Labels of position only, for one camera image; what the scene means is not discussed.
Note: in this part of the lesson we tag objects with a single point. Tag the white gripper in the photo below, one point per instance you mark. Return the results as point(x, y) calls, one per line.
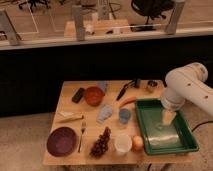
point(168, 116)

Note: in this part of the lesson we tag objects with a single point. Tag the red yellow apple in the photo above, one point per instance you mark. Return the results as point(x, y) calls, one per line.
point(137, 143)

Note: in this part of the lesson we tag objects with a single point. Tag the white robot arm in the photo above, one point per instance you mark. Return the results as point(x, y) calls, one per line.
point(186, 83)

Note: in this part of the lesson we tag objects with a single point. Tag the blue plastic cup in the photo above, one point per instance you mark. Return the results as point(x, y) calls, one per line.
point(124, 115)

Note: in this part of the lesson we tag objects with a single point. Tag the white paper cup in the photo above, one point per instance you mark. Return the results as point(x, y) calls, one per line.
point(122, 144)

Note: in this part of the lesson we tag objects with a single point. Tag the clear plastic bag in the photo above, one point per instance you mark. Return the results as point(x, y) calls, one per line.
point(163, 136)

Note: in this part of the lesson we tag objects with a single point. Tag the green plastic tray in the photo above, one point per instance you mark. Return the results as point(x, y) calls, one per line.
point(149, 113)

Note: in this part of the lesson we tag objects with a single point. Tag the small metal can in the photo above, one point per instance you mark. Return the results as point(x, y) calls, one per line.
point(151, 85)

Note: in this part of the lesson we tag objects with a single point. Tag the orange carrot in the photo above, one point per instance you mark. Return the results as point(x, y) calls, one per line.
point(127, 101)

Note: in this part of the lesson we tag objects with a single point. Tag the small black box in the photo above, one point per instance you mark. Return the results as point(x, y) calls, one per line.
point(137, 83)

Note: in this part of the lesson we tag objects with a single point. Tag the light blue cloth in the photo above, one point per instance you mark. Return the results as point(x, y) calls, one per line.
point(104, 113)

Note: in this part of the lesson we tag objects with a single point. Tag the purple grape bunch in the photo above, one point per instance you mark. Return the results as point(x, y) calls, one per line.
point(100, 147)

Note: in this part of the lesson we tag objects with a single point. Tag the blue sponge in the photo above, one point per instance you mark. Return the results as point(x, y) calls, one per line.
point(102, 85)

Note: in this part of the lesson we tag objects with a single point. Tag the red bowl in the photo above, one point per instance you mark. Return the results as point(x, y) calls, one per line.
point(93, 95)

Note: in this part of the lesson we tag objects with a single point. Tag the silver fork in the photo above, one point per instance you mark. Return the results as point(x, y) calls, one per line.
point(83, 128)

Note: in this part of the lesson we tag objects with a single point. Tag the black rectangular block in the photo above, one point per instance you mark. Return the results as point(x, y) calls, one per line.
point(78, 95)

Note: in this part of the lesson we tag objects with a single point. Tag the black office chair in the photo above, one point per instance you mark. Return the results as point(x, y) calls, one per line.
point(152, 9)

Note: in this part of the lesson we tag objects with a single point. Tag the purple plate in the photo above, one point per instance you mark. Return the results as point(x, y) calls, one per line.
point(62, 142)

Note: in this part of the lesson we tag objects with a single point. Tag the black handled knife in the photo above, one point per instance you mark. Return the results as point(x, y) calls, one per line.
point(123, 90)

